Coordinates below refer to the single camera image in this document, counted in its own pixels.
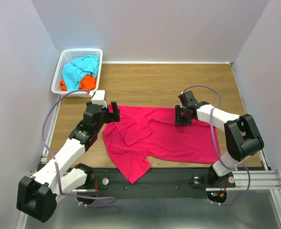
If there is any pink t-shirt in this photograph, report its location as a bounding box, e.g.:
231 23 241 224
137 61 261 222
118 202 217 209
102 106 218 184

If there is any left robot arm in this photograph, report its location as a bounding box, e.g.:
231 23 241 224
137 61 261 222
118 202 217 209
16 101 120 223

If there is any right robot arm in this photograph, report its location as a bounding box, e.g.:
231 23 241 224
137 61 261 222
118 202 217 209
175 91 264 186

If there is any orange t-shirt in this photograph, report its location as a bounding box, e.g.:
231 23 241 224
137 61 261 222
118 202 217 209
60 74 97 91

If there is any light blue t-shirt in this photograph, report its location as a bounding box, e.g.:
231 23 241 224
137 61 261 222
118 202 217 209
62 56 100 91

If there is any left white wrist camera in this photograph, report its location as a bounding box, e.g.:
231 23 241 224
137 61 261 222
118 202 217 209
88 90 108 108

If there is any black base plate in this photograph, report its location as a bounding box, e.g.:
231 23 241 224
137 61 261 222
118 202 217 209
74 167 235 199

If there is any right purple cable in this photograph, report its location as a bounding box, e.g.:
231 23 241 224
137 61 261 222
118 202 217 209
182 85 252 206

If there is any aluminium rail frame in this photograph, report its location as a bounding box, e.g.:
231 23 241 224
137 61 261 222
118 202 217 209
15 62 281 229

